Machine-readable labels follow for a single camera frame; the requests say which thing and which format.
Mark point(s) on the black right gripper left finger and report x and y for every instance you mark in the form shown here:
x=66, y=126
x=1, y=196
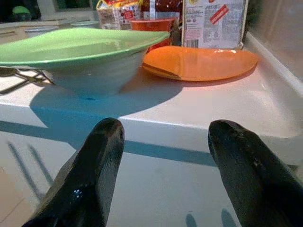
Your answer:
x=90, y=175

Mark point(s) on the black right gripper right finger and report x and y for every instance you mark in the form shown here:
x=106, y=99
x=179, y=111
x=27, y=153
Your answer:
x=255, y=179

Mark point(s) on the metal cutlery piece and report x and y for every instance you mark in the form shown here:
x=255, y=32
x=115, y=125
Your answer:
x=26, y=79

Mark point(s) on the green ceramic bowl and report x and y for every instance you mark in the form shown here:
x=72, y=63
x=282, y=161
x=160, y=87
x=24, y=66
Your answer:
x=78, y=49

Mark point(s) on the orange flat plate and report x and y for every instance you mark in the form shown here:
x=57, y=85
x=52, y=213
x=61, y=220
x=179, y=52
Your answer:
x=201, y=62

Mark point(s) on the white printed food box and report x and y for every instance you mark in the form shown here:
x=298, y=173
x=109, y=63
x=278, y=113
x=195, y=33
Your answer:
x=213, y=23

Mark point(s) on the orange plastic cup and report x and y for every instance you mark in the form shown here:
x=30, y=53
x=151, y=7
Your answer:
x=154, y=26

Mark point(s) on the clear bag of snacks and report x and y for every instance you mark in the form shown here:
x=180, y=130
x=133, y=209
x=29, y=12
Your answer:
x=118, y=14

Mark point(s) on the dark red printed package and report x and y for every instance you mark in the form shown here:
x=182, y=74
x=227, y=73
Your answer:
x=163, y=8

